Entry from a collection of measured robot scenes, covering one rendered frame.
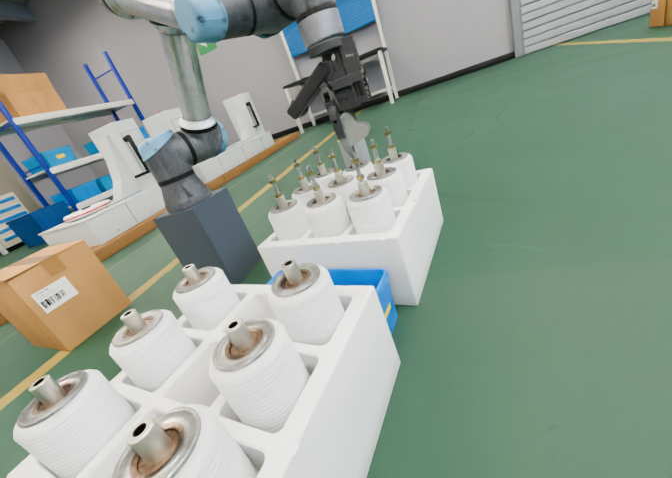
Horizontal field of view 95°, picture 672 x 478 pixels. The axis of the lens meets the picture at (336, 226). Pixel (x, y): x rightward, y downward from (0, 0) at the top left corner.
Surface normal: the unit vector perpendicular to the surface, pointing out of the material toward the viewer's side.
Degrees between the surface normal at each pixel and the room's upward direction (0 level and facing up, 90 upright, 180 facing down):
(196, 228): 90
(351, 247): 90
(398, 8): 90
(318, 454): 90
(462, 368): 0
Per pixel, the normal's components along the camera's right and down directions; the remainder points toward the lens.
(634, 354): -0.33, -0.86
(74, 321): 0.87, -0.14
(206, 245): -0.27, 0.48
